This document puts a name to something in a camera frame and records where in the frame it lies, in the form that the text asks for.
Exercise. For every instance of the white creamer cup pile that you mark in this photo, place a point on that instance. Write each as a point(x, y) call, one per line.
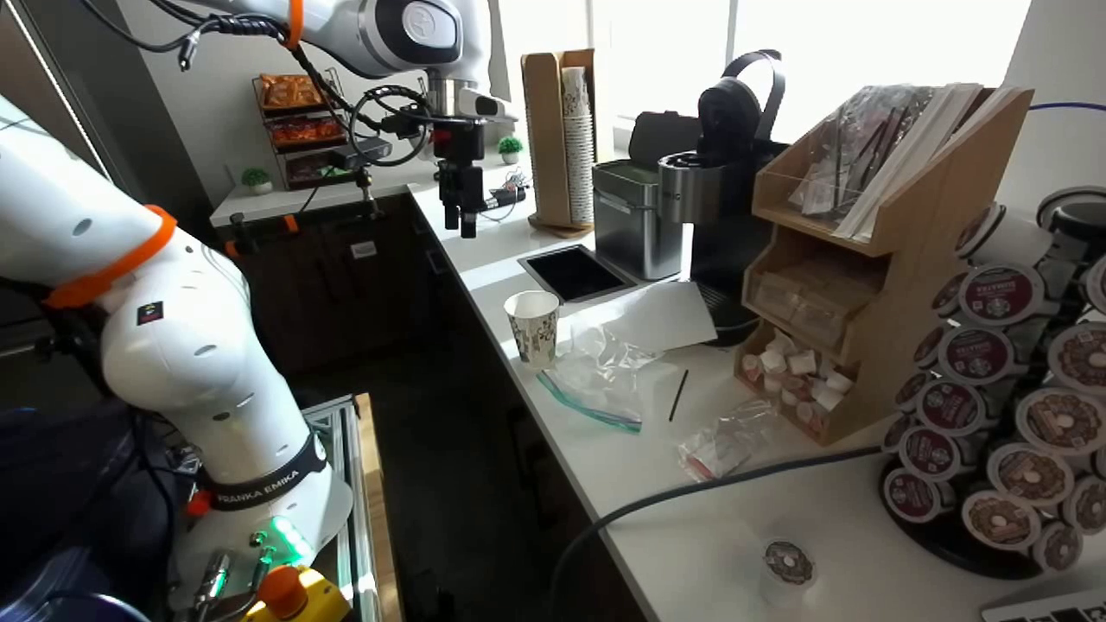
point(801, 367)

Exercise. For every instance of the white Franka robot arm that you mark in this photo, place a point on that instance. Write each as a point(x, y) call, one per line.
point(175, 333)

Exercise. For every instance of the patterned white paper cup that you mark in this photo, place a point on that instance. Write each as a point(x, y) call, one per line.
point(533, 331)

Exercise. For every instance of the clear wrapped packet stack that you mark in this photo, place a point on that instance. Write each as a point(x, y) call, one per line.
point(860, 150)

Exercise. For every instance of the clear green-seal zip bag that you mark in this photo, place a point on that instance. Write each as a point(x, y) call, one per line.
point(611, 374)

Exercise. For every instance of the dark blue bag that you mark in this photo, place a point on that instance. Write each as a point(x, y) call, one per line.
point(70, 496)

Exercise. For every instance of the yellow orange emergency stop button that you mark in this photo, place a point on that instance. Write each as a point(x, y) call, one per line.
point(282, 592)

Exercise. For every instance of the stack of paper cups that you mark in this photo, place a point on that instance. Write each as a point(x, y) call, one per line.
point(575, 141)

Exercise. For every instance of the black coffee pod carousel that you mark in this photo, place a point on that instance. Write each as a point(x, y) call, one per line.
point(1014, 392)

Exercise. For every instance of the small clear packet bag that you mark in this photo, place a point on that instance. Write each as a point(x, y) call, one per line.
point(722, 446)

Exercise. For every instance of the wooden condiment organizer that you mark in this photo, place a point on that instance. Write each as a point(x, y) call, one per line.
point(912, 263)

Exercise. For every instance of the thin black stir stick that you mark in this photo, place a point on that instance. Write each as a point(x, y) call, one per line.
point(680, 394)

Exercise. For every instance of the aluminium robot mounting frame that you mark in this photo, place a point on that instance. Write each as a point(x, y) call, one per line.
point(359, 505)

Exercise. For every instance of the small green round object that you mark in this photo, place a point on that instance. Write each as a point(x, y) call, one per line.
point(256, 180)
point(511, 148)

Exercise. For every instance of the brown sugar packets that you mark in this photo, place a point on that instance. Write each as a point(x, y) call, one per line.
point(797, 301)

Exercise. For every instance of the dark wood cabinet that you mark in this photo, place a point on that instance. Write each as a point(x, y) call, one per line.
point(334, 289)

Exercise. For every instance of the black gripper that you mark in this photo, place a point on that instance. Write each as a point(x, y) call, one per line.
point(461, 175)

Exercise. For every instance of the black rectangular container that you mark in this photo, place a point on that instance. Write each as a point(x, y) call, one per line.
point(663, 132)

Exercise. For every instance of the snack display rack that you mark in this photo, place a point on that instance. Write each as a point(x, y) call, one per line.
point(301, 129)

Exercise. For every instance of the black pod coffee maker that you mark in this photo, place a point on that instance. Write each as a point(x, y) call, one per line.
point(739, 127)

